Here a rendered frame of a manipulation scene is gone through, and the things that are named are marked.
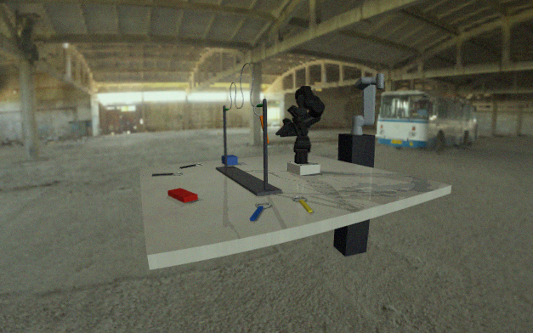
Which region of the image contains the red flat bar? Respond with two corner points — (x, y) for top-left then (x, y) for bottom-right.
(168, 188), (198, 203)

